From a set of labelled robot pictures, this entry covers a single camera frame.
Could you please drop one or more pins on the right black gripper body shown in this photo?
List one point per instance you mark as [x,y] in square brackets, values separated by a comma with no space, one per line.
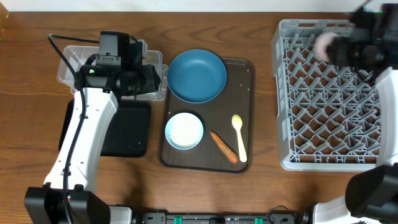
[347,54]

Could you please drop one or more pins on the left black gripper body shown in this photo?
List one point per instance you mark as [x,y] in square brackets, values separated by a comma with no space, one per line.
[138,82]

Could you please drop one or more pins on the pink cup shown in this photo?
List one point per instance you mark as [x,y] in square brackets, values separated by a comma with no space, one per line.
[321,44]

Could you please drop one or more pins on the dark blue plate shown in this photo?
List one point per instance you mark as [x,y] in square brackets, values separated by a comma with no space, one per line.
[197,76]

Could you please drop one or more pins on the light blue rice bowl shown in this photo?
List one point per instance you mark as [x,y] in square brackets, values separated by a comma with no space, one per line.
[184,131]

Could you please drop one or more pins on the cream plastic spoon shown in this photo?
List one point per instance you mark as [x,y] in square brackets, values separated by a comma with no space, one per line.
[237,124]

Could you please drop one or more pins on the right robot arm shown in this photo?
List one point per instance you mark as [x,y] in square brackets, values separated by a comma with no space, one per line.
[371,196]

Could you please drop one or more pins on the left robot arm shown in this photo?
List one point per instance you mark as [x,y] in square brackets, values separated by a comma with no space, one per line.
[68,193]

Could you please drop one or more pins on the grey dishwasher rack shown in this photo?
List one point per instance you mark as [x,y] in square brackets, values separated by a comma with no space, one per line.
[328,119]

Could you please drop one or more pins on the black tray bin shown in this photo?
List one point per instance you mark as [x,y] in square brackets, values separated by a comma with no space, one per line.
[128,130]

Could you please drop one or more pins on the clear plastic bin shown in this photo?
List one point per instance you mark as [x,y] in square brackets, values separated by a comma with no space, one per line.
[77,56]

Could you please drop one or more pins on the dark brown serving tray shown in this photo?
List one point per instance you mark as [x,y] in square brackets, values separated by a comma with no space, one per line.
[237,97]

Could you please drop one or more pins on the orange carrot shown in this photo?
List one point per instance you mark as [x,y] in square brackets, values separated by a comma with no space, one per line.
[225,149]

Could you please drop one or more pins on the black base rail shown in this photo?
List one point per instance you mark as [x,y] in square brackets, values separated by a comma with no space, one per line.
[283,217]

